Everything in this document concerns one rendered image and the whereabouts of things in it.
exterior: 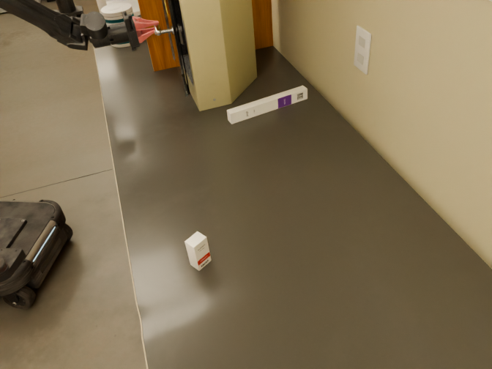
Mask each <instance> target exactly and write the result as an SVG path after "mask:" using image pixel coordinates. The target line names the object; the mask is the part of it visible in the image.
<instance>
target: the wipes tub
mask: <svg viewBox="0 0 492 369"><path fill-rule="evenodd" d="M100 11H101V14H102V15H103V16H104V18H105V22H106V25H111V24H115V23H122V22H124V19H123V16H122V12H125V11H126V12H127V15H129V14H131V15H132V16H134V13H133V8H132V5H131V4H129V3H126V2H119V3H113V4H109V5H106V6H104V7H103V8H102V9H101V10H100ZM112 46H113V47H116V48H123V47H127V46H130V42H123V43H119V44H115V45H112Z"/></svg>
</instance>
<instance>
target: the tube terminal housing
mask: <svg viewBox="0 0 492 369"><path fill-rule="evenodd" d="M179 5H180V10H181V14H182V20H183V21H184V27H185V32H186V36H187V51H188V56H189V60H190V68H191V73H192V77H193V85H192V83H191V81H190V79H189V77H188V75H187V81H188V85H189V90H190V93H191V95H192V97H193V99H194V101H195V103H196V105H197V107H198V109H199V111H204V110H208V109H211V108H216V107H220V106H223V105H229V104H231V103H232V102H233V101H235V99H236V98H237V97H238V96H239V95H240V94H241V93H242V92H243V91H244V90H246V88H247V87H248V86H249V85H250V84H251V83H252V82H253V81H254V80H255V79H256V78H257V68H256V49H255V38H254V28H253V8H252V0H179Z"/></svg>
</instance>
